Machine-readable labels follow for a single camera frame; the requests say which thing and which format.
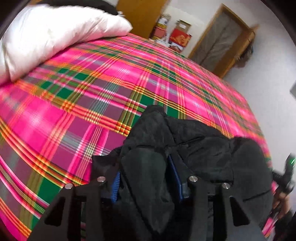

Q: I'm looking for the grey wall panel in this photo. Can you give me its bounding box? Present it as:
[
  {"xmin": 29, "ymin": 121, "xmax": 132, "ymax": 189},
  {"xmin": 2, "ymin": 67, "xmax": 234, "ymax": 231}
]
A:
[{"xmin": 290, "ymin": 82, "xmax": 296, "ymax": 99}]

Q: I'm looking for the pink plaid bed sheet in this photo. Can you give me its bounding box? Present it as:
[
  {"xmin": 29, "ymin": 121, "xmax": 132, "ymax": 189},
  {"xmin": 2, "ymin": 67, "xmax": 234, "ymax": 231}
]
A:
[{"xmin": 1, "ymin": 34, "xmax": 270, "ymax": 240}]

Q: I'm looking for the brown cardboard box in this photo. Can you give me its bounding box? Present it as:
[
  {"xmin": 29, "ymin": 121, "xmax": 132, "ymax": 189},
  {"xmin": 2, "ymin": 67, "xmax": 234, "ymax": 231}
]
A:
[{"xmin": 176, "ymin": 20, "xmax": 191, "ymax": 33}]

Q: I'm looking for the white folded duvet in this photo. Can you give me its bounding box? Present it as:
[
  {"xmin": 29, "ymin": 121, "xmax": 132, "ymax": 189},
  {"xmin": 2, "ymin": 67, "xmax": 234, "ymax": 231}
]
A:
[{"xmin": 1, "ymin": 4, "xmax": 132, "ymax": 84}]

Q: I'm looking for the stack of colourful tins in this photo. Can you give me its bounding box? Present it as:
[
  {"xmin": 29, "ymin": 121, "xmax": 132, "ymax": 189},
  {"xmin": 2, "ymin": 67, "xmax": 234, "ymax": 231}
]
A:
[{"xmin": 150, "ymin": 14, "xmax": 171, "ymax": 41}]

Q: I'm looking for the black puffer jacket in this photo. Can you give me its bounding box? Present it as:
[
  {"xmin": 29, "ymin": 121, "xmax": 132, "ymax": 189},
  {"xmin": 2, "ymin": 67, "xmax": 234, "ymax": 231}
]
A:
[{"xmin": 91, "ymin": 105, "xmax": 273, "ymax": 240}]

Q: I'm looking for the red gift box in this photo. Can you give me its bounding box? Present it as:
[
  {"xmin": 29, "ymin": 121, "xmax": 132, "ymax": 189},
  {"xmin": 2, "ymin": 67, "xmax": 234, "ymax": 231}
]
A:
[{"xmin": 169, "ymin": 28, "xmax": 192, "ymax": 48}]

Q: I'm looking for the wooden wardrobe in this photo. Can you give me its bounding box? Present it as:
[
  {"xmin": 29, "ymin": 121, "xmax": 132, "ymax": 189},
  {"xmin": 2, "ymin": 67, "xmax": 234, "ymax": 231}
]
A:
[{"xmin": 116, "ymin": 0, "xmax": 170, "ymax": 39}]

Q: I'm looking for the bag hanging on door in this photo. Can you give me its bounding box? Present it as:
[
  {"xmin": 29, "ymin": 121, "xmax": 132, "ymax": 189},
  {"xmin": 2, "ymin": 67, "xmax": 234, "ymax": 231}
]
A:
[{"xmin": 236, "ymin": 43, "xmax": 253, "ymax": 68}]

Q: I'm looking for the right hand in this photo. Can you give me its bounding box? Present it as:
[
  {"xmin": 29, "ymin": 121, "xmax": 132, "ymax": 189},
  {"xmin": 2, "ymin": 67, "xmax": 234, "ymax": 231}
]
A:
[{"xmin": 273, "ymin": 189, "xmax": 291, "ymax": 219}]

